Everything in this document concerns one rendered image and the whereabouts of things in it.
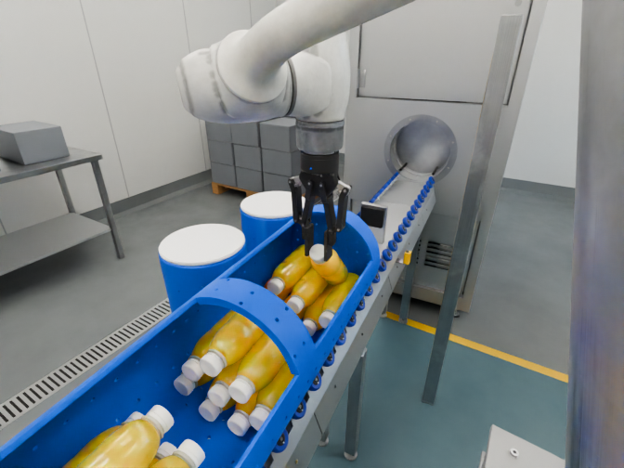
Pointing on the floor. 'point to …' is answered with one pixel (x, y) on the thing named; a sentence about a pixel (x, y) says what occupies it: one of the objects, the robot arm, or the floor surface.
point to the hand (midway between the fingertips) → (318, 242)
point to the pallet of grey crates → (253, 155)
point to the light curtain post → (499, 71)
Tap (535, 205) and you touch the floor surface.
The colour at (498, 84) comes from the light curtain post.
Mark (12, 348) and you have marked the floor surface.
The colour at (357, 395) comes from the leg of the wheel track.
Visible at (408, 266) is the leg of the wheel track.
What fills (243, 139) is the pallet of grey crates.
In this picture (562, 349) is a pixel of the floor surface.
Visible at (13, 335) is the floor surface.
